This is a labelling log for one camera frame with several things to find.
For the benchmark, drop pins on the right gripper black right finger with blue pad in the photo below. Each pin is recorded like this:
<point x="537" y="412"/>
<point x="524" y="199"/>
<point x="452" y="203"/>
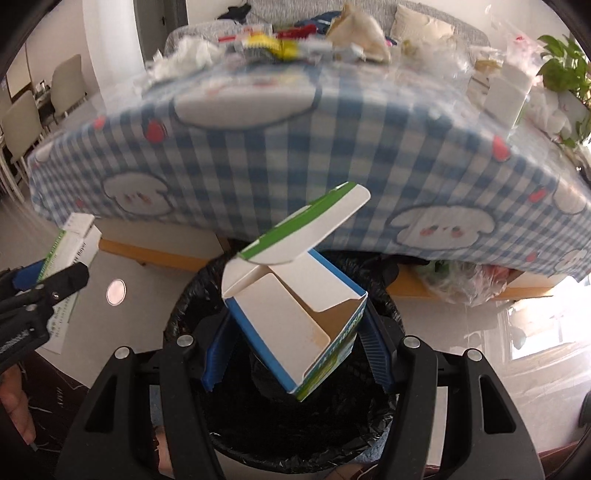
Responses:
<point x="485" y="436"/>

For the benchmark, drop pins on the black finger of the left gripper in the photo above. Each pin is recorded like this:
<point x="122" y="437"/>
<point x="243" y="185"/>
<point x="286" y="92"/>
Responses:
<point x="60" y="285"/>

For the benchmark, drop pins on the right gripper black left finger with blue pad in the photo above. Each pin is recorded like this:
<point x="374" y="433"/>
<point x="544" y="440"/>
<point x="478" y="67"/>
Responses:
<point x="112" y="435"/>

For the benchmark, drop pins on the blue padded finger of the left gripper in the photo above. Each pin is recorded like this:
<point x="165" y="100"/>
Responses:
<point x="26" y="277"/>

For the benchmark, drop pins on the white green paper box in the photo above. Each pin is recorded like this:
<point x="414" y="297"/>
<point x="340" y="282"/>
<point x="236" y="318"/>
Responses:
<point x="77" y="241"/>

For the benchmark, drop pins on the white blue green carton box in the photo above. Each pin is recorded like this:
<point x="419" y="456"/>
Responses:
<point x="299" y="312"/>

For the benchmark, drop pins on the black lined trash bin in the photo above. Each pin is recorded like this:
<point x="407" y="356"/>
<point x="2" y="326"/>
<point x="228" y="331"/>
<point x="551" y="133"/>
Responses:
<point x="253" y="420"/>

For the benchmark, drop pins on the person's left hand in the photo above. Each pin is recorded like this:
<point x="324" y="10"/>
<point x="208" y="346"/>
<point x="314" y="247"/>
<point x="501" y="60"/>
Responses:
<point x="15" y="402"/>

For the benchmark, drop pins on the beige dining chair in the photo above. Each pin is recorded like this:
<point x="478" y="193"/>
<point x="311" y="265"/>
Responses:
<point x="22" y="128"/>
<point x="68" y="89"/>

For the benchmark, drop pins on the plastic bags under table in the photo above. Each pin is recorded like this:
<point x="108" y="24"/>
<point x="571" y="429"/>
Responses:
<point x="459" y="282"/>

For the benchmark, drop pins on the blue checkered bear tablecloth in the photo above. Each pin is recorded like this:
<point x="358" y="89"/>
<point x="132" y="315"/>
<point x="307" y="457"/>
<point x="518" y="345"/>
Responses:
<point x="236" y="150"/>

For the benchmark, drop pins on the white crumpled tissue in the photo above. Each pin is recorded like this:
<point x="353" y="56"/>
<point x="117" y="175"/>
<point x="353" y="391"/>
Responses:
<point x="191" y="54"/>

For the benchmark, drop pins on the dark green door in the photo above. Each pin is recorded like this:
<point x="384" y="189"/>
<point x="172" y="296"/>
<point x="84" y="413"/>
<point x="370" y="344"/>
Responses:
<point x="155" y="20"/>

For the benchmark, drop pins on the yellow white snack wrapper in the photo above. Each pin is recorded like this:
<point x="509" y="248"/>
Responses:
<point x="279" y="49"/>

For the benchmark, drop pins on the white medicine bottle green label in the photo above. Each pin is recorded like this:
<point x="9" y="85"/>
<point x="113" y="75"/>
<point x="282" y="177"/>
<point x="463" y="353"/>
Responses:
<point x="507" y="95"/>

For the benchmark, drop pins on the green potted plant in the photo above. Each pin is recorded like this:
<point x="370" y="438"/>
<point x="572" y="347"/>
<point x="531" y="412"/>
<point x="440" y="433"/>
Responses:
<point x="566" y="71"/>

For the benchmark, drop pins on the beige cushion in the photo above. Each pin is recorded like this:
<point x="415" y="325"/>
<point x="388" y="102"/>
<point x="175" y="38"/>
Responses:
<point x="416" y="26"/>

